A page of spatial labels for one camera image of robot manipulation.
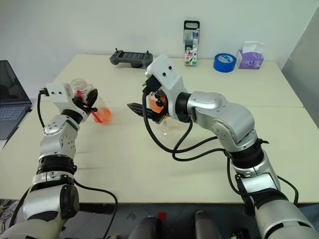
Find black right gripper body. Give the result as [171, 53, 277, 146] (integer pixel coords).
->
[142, 76, 168, 125]

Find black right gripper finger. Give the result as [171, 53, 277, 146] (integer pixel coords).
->
[143, 110, 163, 122]
[126, 102, 151, 116]

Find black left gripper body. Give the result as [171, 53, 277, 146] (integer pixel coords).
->
[72, 96, 90, 116]

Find clear wine glass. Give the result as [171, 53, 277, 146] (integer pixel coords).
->
[148, 93, 172, 137]

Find clear bottle with orange drink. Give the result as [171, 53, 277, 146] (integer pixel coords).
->
[70, 78, 113, 125]

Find dark grey handheld controller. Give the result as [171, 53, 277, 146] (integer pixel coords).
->
[109, 48, 154, 68]

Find marker pen pack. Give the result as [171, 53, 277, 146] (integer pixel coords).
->
[183, 20, 201, 67]

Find blue tape roll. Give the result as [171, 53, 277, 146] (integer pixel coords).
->
[213, 52, 237, 73]

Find dark laptop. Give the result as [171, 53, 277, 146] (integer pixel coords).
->
[0, 60, 33, 140]

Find purple tissue box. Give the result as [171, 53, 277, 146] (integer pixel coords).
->
[236, 41, 265, 70]

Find grey metal panel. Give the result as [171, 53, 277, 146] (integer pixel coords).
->
[281, 0, 319, 108]

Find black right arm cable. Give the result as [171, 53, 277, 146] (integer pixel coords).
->
[141, 82, 300, 207]

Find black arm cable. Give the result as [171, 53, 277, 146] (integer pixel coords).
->
[141, 82, 300, 207]
[36, 87, 118, 239]

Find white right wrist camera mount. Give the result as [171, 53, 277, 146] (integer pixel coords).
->
[145, 53, 190, 120]

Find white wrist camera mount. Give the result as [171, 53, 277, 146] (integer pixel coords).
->
[45, 83, 89, 122]
[145, 53, 190, 120]

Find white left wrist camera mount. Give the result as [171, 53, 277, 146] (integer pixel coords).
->
[45, 83, 89, 122]

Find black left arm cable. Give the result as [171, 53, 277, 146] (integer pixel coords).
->
[36, 87, 118, 239]

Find tangled floor cables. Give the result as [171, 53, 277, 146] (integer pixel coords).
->
[0, 199, 16, 226]

